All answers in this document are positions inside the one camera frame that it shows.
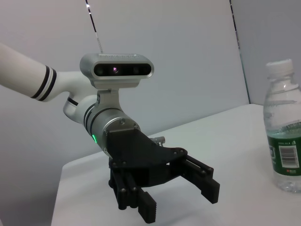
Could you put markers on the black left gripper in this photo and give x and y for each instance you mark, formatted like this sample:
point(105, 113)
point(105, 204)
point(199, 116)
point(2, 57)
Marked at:
point(141, 157)

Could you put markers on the clear green-label water bottle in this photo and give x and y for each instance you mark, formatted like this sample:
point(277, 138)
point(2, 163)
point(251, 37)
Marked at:
point(284, 141)

